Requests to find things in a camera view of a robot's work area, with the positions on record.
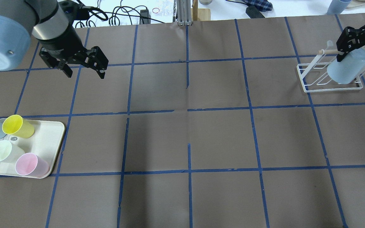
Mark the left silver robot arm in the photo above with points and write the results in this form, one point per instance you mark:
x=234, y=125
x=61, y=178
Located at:
x=51, y=23

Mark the black power adapter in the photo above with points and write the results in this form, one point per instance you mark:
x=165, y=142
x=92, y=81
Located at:
x=253, y=12

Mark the wooden mug tree stand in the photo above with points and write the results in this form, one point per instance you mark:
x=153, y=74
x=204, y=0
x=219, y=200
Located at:
x=199, y=14

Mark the pink plastic cup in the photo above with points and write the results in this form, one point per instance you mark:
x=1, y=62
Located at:
x=31, y=165

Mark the pale green plastic cup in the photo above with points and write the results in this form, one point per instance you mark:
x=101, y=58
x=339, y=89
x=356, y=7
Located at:
x=9, y=152

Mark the dark blue plastic cup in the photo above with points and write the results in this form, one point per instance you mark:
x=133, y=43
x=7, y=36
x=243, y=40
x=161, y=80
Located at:
x=337, y=6

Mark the cream plastic tray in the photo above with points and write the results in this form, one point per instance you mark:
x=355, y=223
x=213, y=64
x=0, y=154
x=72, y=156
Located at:
x=45, y=143

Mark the white wire cup rack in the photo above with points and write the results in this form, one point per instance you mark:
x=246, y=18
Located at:
x=313, y=76

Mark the yellow plastic cup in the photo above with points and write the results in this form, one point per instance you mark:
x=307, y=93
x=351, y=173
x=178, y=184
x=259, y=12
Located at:
x=16, y=125

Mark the aluminium frame post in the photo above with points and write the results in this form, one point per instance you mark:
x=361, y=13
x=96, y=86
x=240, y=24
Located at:
x=183, y=12

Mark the blue checkered folded umbrella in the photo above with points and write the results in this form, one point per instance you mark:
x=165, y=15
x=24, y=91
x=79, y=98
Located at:
x=261, y=5

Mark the light blue plastic cup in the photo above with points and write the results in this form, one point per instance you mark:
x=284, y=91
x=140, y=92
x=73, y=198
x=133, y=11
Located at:
x=345, y=71

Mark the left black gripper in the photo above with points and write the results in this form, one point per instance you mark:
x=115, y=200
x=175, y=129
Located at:
x=62, y=42

